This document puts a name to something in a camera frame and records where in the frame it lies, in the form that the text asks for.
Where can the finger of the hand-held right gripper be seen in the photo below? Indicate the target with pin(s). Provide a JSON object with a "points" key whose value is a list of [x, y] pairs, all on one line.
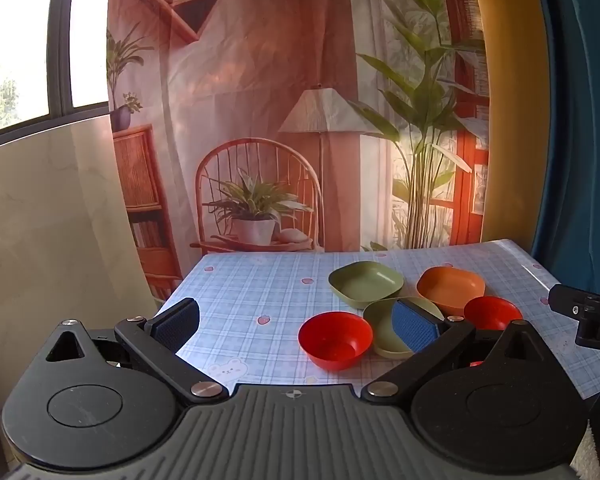
{"points": [[570, 302]]}

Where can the yellow curtain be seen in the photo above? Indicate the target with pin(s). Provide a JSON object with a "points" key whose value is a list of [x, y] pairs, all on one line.
{"points": [[510, 110]]}

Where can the orange plate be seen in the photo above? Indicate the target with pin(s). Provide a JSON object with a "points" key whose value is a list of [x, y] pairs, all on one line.
{"points": [[450, 287]]}

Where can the dark green plate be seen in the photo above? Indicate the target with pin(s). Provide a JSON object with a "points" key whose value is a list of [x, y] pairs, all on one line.
{"points": [[366, 281]]}

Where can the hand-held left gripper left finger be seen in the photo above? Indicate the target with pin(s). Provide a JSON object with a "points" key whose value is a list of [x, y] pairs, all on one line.
{"points": [[172, 326]]}

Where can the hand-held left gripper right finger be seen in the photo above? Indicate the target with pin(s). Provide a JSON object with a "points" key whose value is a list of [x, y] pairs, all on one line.
{"points": [[416, 326]]}

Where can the blue curtain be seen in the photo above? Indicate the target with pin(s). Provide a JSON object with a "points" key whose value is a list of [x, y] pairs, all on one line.
{"points": [[587, 135]]}

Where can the printed room backdrop cloth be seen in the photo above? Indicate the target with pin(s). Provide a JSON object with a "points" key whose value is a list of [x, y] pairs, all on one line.
{"points": [[280, 85]]}

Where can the red bowl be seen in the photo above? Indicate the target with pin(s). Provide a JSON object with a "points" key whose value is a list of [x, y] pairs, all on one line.
{"points": [[332, 342], [492, 312]]}

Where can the blue plaid tablecloth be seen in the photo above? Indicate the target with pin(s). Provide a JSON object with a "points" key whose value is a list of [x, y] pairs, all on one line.
{"points": [[260, 290]]}

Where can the window with dark frame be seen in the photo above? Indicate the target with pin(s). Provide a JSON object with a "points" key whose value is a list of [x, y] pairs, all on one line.
{"points": [[60, 35]]}

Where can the light green plate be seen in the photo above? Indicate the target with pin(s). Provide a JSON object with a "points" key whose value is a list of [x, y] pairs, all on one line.
{"points": [[380, 325]]}

